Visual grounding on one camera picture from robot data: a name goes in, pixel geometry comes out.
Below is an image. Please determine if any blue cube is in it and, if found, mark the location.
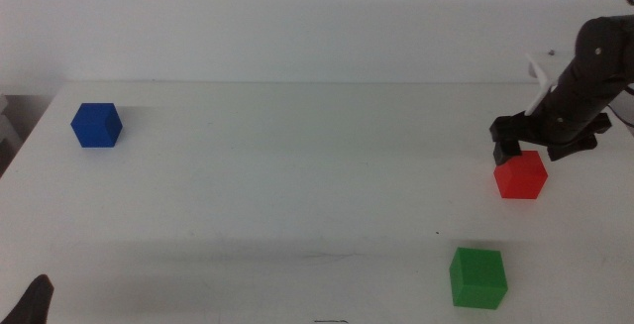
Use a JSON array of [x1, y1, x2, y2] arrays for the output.
[[69, 102, 124, 149]]

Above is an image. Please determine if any green cube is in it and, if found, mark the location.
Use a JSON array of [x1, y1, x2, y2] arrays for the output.
[[449, 247, 509, 310]]

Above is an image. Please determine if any red cube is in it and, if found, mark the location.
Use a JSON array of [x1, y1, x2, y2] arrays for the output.
[[492, 150, 549, 200]]

